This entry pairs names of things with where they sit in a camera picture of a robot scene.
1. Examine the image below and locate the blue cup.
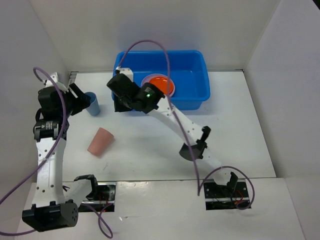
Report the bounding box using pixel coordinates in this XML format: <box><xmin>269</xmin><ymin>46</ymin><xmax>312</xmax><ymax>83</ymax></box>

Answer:
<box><xmin>85</xmin><ymin>91</ymin><xmax>101</xmax><ymax>117</ymax></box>

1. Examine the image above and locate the purple plate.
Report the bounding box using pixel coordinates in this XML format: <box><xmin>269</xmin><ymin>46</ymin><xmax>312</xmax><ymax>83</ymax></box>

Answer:
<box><xmin>140</xmin><ymin>73</ymin><xmax>176</xmax><ymax>97</ymax></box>

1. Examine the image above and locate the salmon pink cup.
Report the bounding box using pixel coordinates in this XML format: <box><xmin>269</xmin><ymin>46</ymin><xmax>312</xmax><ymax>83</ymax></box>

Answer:
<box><xmin>87</xmin><ymin>127</ymin><xmax>115</xmax><ymax>157</ymax></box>

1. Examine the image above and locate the orange plate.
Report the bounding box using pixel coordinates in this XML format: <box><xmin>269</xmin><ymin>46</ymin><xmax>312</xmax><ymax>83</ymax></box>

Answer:
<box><xmin>148</xmin><ymin>75</ymin><xmax>175</xmax><ymax>96</ymax></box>

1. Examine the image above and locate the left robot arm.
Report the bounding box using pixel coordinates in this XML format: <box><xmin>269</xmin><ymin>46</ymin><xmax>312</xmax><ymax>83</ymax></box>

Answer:
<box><xmin>22</xmin><ymin>82</ymin><xmax>100</xmax><ymax>232</ymax></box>

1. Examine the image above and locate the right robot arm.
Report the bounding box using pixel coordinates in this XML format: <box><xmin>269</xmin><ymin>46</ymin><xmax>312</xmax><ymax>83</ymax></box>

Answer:
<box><xmin>106</xmin><ymin>70</ymin><xmax>224</xmax><ymax>171</ymax></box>

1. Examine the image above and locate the blue plastic bin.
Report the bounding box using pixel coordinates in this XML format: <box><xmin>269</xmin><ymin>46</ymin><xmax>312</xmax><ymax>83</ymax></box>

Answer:
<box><xmin>113</xmin><ymin>50</ymin><xmax>211</xmax><ymax>111</ymax></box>

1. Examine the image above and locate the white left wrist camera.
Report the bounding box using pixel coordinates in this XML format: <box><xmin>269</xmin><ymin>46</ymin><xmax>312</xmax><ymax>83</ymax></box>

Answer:
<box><xmin>44</xmin><ymin>72</ymin><xmax>68</xmax><ymax>93</ymax></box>

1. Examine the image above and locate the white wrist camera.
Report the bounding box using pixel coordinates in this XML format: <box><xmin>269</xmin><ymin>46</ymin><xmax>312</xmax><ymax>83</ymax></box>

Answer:
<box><xmin>115</xmin><ymin>66</ymin><xmax>134</xmax><ymax>82</ymax></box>
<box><xmin>44</xmin><ymin>72</ymin><xmax>68</xmax><ymax>93</ymax></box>

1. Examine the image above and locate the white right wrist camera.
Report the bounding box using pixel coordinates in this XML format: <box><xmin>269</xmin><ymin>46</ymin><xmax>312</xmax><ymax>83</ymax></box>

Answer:
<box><xmin>115</xmin><ymin>66</ymin><xmax>134</xmax><ymax>82</ymax></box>

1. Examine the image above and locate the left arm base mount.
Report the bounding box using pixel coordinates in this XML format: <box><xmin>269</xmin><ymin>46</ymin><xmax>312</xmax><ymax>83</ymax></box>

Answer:
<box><xmin>62</xmin><ymin>180</ymin><xmax>116</xmax><ymax>212</ymax></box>

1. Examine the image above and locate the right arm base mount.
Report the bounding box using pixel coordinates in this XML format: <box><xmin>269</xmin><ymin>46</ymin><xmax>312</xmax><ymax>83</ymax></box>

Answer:
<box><xmin>203</xmin><ymin>179</ymin><xmax>250</xmax><ymax>211</ymax></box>

